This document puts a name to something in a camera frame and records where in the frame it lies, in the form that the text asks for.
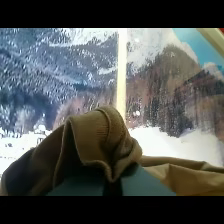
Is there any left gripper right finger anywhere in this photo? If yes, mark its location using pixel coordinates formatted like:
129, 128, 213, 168
119, 162, 177, 197

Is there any brown garment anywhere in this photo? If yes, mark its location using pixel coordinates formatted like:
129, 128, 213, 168
0, 105, 224, 197

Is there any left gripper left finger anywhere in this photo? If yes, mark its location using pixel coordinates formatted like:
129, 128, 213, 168
45, 175, 108, 197

